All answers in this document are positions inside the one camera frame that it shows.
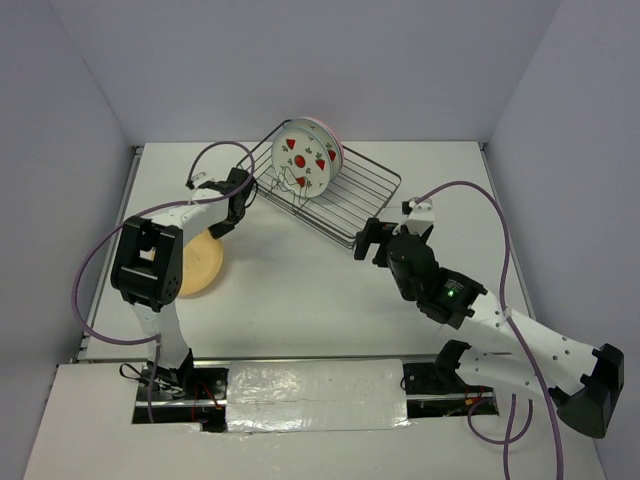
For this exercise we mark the watermelon pattern plate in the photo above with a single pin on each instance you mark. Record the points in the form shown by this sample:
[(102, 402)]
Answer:
[(327, 137), (302, 162)]

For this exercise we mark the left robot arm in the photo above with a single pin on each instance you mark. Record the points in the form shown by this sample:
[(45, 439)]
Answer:
[(149, 266)]

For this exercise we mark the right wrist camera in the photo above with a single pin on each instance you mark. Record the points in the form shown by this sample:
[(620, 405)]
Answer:
[(418, 218)]

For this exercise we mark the black wire dish rack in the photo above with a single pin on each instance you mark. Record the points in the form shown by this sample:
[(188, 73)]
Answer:
[(363, 189)]

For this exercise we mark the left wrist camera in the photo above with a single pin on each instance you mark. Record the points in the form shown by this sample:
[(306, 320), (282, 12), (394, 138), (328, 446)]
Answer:
[(203, 189)]

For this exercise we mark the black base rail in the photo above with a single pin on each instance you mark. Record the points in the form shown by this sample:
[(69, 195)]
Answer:
[(203, 402)]

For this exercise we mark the silver taped base cover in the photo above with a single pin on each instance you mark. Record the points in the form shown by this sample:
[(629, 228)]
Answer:
[(315, 396)]

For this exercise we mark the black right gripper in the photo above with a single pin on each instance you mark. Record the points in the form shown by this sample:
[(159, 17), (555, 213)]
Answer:
[(373, 231)]

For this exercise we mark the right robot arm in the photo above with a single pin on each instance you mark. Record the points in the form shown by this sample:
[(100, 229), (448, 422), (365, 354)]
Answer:
[(492, 345)]

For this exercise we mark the yellow plate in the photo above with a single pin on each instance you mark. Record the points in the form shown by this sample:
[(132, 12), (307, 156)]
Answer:
[(202, 261)]

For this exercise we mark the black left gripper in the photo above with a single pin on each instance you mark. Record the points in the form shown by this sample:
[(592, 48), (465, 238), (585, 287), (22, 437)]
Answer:
[(217, 232)]

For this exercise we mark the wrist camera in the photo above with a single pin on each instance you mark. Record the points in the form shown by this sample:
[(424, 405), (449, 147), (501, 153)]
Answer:
[(418, 218), (203, 189)]

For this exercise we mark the pink plate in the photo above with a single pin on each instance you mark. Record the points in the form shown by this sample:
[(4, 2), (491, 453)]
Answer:
[(334, 131)]

